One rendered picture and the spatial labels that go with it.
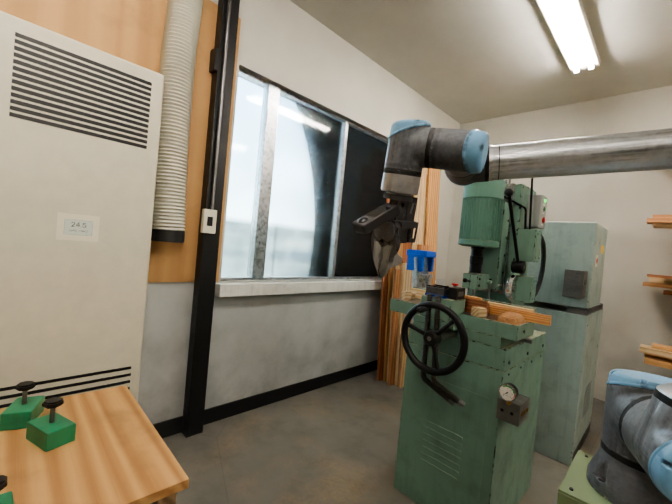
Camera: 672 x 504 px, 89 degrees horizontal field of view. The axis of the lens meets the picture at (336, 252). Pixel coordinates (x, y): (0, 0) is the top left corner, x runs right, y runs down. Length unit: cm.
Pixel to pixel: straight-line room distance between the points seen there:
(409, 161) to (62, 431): 115
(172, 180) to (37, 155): 51
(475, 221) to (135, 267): 149
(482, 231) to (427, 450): 101
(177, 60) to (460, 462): 219
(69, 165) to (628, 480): 188
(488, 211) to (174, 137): 149
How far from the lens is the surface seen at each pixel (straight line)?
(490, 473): 172
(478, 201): 167
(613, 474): 108
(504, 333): 153
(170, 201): 183
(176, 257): 204
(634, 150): 98
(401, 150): 82
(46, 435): 127
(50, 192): 162
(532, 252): 183
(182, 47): 203
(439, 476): 184
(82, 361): 173
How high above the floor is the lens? 114
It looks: 1 degrees down
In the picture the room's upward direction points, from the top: 5 degrees clockwise
